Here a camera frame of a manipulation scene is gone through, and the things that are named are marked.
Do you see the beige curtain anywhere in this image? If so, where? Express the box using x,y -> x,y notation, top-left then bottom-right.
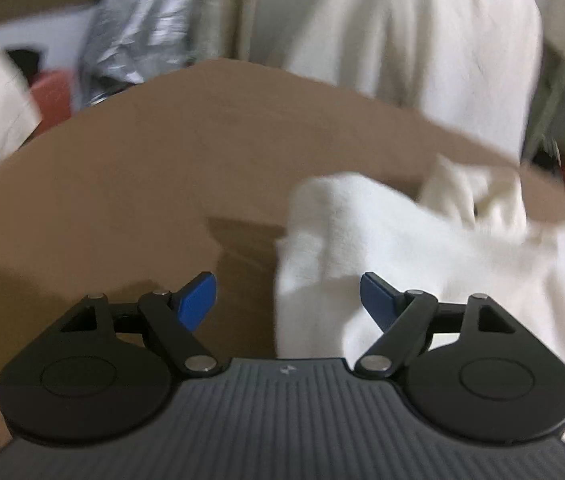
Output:
196,0 -> 264,62

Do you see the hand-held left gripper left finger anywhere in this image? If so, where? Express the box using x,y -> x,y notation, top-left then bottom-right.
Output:
57,271 -> 224,377

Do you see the cream draped blanket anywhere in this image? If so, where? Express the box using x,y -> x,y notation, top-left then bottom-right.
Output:
256,0 -> 544,162

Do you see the white sweater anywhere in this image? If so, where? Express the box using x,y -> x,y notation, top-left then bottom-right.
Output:
275,154 -> 565,461

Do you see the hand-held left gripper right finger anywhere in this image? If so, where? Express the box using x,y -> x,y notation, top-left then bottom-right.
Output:
355,272 -> 519,379

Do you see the silver crinkled plastic cover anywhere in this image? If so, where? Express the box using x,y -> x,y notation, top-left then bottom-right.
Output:
76,0 -> 214,107

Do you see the red suitcase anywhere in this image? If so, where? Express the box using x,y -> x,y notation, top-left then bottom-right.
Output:
29,69 -> 82,127

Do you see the black garment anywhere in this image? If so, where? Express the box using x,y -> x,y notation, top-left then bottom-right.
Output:
5,47 -> 39,69

